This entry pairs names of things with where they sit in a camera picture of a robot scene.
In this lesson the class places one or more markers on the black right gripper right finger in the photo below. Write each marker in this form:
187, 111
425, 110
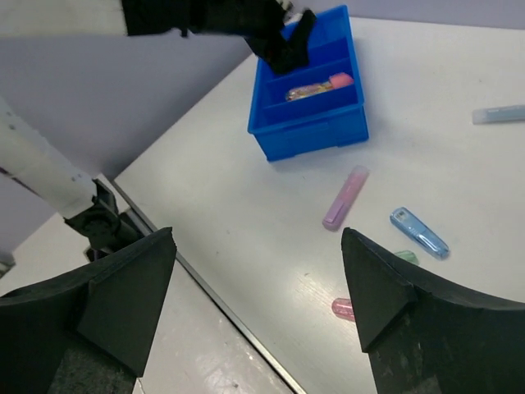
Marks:
425, 334

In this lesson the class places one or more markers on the aluminium table edge rail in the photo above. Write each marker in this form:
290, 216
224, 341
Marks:
201, 346

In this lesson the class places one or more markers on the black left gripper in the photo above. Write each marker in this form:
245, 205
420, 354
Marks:
260, 24

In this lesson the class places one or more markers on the blue-capped grey marker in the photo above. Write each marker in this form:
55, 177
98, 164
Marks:
498, 115

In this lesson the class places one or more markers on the blue mini stapler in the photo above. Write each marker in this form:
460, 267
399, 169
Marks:
419, 232

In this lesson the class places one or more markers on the pink highlighter pen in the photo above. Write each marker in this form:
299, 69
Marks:
342, 308

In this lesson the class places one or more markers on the pink-capped eraser jar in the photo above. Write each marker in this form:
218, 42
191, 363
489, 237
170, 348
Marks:
337, 81

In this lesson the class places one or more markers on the green highlighter pen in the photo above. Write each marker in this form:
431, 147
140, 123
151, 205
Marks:
408, 256

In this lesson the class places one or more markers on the purple highlighter pen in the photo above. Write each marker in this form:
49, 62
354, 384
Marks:
346, 197

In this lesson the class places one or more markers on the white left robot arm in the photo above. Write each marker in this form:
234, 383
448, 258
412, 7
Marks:
64, 67

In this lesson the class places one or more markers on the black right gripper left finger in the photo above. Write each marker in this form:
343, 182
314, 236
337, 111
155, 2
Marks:
89, 330

